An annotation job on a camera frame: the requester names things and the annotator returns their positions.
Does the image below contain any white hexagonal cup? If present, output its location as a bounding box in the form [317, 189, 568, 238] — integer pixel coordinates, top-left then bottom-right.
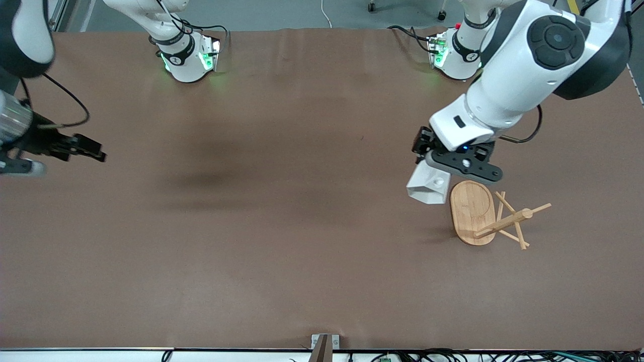
[407, 162, 451, 205]

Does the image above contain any wooden cup rack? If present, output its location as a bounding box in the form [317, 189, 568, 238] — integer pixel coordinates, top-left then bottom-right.
[449, 180, 552, 250]

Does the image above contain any brown table cover sheet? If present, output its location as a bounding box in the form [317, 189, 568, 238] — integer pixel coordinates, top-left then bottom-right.
[0, 28, 644, 350]

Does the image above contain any black left base cable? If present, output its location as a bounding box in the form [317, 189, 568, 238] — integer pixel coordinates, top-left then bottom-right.
[387, 25, 434, 53]

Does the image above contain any black base cable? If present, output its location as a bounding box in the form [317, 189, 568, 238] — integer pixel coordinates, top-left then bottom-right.
[387, 25, 434, 53]
[151, 0, 229, 51]

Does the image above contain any aluminium frame profile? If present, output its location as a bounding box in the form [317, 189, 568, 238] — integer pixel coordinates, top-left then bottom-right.
[625, 63, 644, 106]
[48, 0, 70, 33]

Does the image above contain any black right base cable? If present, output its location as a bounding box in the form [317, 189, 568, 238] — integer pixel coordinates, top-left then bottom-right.
[151, 0, 229, 51]

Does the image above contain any black cable bundle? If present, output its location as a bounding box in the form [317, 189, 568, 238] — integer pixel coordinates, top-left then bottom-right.
[347, 348, 644, 362]

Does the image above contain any grey metal camera bracket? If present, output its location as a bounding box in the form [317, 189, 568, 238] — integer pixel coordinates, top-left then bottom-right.
[308, 334, 341, 362]

